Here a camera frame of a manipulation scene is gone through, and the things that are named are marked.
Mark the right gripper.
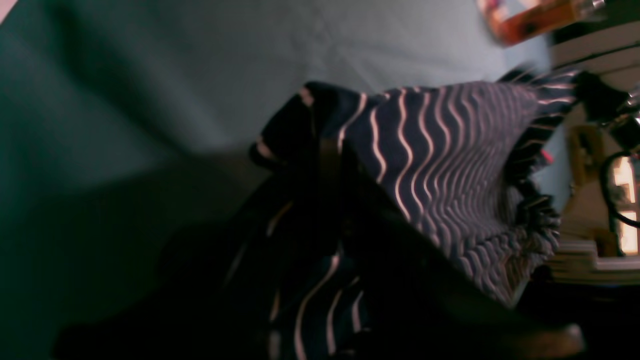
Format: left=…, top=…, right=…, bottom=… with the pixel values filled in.
left=575, top=72, right=640, bottom=151

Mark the teal table cloth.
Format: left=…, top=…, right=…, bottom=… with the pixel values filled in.
left=1, top=0, right=551, bottom=360

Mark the orange drink can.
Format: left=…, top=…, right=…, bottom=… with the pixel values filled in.
left=477, top=0, right=606, bottom=47

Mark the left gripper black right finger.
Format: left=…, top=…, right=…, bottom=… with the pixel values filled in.
left=327, top=140, right=586, bottom=360

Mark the navy white striped t-shirt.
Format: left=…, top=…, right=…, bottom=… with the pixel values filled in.
left=220, top=67, right=586, bottom=360

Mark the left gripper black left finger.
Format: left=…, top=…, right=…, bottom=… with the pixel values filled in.
left=55, top=140, right=330, bottom=360

